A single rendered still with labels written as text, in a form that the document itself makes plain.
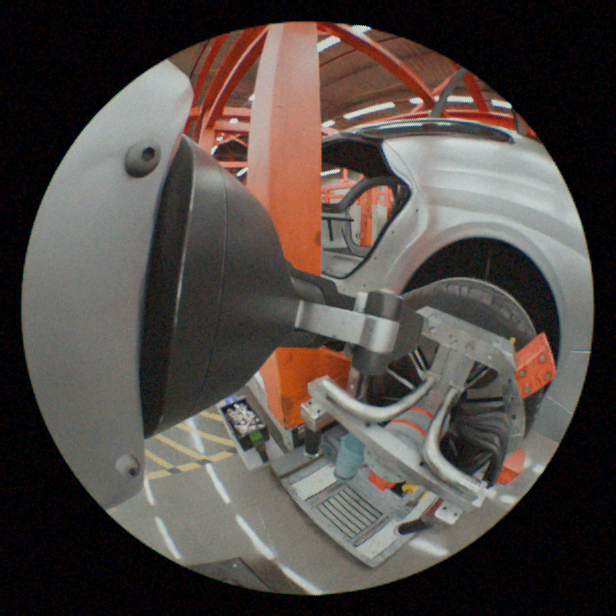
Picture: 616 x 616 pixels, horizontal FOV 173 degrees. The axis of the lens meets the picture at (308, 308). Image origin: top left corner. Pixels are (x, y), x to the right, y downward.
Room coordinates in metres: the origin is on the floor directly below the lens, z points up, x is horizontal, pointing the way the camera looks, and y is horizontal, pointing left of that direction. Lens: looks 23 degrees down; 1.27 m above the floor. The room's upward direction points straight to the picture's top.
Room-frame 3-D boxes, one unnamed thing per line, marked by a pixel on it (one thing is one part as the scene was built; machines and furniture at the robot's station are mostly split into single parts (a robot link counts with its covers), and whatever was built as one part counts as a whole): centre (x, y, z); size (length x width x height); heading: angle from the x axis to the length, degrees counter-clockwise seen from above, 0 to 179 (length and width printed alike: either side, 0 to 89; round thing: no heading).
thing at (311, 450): (0.27, -0.01, 0.83); 0.04 x 0.04 x 0.16
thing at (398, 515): (0.34, -0.45, 0.13); 0.50 x 0.36 x 0.10; 35
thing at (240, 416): (0.51, 0.28, 0.52); 0.20 x 0.14 x 0.13; 39
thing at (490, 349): (0.26, -0.30, 0.85); 0.54 x 0.07 x 0.54; 35
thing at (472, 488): (0.11, -0.26, 1.03); 0.19 x 0.18 x 0.11; 125
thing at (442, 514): (0.01, -0.23, 0.93); 0.09 x 0.05 x 0.05; 125
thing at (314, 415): (0.28, -0.03, 0.93); 0.09 x 0.05 x 0.05; 125
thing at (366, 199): (3.74, -1.04, 1.75); 0.20 x 0.18 x 2.45; 125
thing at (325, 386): (0.27, -0.14, 1.03); 0.19 x 0.18 x 0.11; 125
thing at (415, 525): (-0.01, -0.21, 0.83); 0.04 x 0.04 x 0.16
